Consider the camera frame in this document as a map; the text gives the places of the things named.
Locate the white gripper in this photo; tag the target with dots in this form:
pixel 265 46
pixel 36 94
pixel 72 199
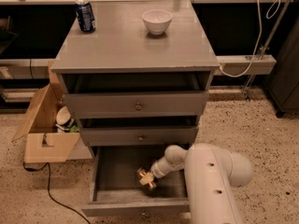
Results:
pixel 157 171

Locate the crushed orange can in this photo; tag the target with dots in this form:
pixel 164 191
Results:
pixel 146 178

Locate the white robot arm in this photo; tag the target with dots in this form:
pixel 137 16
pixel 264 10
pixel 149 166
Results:
pixel 210 174

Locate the grey bottom drawer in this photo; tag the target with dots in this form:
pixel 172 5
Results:
pixel 115 188

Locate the grey drawer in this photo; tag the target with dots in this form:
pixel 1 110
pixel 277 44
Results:
pixel 115 188
pixel 135 95
pixel 139 131

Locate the grey middle drawer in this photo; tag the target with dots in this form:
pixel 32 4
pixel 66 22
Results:
pixel 139 131

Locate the grey drawer cabinet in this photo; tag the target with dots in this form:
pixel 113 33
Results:
pixel 122 44

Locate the grey top drawer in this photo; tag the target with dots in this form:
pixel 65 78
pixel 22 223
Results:
pixel 135 95

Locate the blue soda can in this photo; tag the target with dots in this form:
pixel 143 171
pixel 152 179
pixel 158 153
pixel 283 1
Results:
pixel 86 20

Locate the white cup in box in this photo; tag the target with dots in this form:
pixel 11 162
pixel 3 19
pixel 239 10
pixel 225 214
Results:
pixel 63 116

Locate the open cardboard box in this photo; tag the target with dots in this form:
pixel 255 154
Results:
pixel 43 142

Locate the white ceramic bowl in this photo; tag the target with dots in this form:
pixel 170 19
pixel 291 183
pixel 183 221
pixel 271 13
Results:
pixel 157 20

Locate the dark cabinet at right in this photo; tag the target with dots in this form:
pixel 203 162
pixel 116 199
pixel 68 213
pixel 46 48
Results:
pixel 283 83

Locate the metal stand pole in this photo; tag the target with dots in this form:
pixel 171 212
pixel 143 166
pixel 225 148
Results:
pixel 264 47

